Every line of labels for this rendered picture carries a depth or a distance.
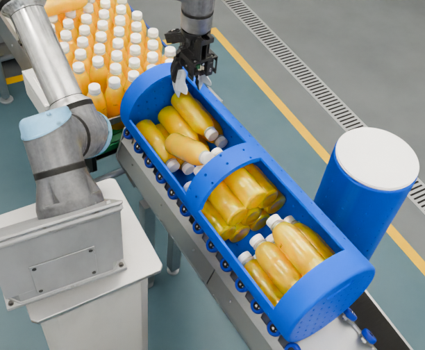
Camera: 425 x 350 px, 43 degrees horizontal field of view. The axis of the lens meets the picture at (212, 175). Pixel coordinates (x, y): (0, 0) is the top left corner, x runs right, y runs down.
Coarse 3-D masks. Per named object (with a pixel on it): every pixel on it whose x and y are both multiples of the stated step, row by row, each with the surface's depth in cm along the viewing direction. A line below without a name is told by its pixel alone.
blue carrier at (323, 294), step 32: (160, 64) 166; (128, 96) 165; (160, 96) 175; (128, 128) 170; (224, 128) 175; (160, 160) 157; (224, 160) 143; (256, 160) 145; (192, 192) 146; (288, 192) 156; (320, 224) 133; (224, 256) 142; (352, 256) 127; (256, 288) 132; (320, 288) 121; (352, 288) 131; (288, 320) 125; (320, 320) 135
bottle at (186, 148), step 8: (168, 136) 163; (176, 136) 161; (184, 136) 160; (168, 144) 161; (176, 144) 158; (184, 144) 155; (192, 144) 153; (200, 144) 152; (168, 152) 164; (176, 152) 158; (184, 152) 154; (192, 152) 151; (200, 152) 151; (184, 160) 157; (192, 160) 152; (200, 160) 150
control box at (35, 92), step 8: (24, 72) 178; (32, 72) 178; (24, 80) 180; (32, 80) 176; (32, 88) 174; (40, 88) 173; (32, 96) 179; (40, 96) 171; (40, 104) 172; (48, 104) 169; (40, 112) 177
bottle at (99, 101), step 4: (88, 92) 177; (100, 92) 177; (88, 96) 177; (92, 96) 177; (96, 96) 177; (100, 96) 178; (104, 96) 180; (92, 100) 177; (96, 100) 177; (100, 100) 178; (104, 100) 180; (96, 104) 178; (100, 104) 178; (104, 104) 180; (96, 108) 179; (100, 108) 179; (104, 108) 181; (104, 112) 182
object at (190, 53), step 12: (192, 36) 124; (204, 36) 127; (180, 48) 131; (192, 48) 129; (204, 48) 127; (180, 60) 132; (192, 60) 128; (204, 60) 128; (216, 60) 131; (192, 72) 129; (204, 72) 133
